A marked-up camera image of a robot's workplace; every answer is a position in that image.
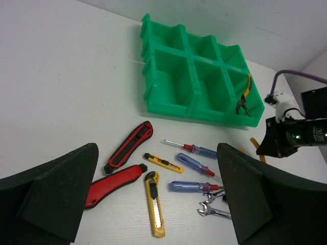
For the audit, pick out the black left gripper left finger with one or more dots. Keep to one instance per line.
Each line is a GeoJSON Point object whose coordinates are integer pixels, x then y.
{"type": "Point", "coordinates": [45, 204]}

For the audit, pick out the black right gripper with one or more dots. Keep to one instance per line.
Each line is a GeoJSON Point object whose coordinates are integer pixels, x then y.
{"type": "Point", "coordinates": [283, 140]}

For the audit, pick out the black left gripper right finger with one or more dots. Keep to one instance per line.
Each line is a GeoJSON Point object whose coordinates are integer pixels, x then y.
{"type": "Point", "coordinates": [269, 205]}

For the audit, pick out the yellow needle nose pliers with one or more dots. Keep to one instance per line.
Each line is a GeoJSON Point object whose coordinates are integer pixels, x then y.
{"type": "Point", "coordinates": [256, 145]}

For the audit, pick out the yellow handled pliers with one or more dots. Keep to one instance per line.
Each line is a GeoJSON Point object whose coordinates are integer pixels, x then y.
{"type": "Point", "coordinates": [242, 102]}

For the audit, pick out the blue screwdriver thin shaft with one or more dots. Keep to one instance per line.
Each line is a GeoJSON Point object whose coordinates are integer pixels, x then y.
{"type": "Point", "coordinates": [204, 152]}

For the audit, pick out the small silver wrench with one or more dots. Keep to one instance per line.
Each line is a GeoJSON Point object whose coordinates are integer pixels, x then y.
{"type": "Point", "coordinates": [212, 196]}

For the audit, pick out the long silver wrench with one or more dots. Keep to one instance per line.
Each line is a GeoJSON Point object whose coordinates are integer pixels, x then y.
{"type": "Point", "coordinates": [208, 210]}

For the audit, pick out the blue screwdriver lower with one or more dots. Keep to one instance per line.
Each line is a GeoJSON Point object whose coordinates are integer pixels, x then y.
{"type": "Point", "coordinates": [193, 187]}

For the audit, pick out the blue screwdriver middle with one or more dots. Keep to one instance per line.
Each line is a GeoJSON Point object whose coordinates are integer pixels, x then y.
{"type": "Point", "coordinates": [195, 165]}

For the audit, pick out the small yellow box cutter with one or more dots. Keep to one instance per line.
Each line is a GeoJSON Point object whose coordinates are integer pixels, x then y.
{"type": "Point", "coordinates": [163, 163]}

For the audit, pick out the green six-compartment bin tray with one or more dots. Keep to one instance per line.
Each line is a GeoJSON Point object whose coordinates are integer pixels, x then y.
{"type": "Point", "coordinates": [195, 77]}

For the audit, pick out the large yellow box cutter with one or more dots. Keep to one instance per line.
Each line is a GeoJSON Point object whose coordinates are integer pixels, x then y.
{"type": "Point", "coordinates": [151, 182]}

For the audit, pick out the black red utility knife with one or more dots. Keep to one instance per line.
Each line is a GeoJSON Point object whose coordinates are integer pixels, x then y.
{"type": "Point", "coordinates": [139, 135]}

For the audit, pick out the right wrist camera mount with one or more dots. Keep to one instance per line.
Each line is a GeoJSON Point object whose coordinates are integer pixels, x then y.
{"type": "Point", "coordinates": [286, 108]}

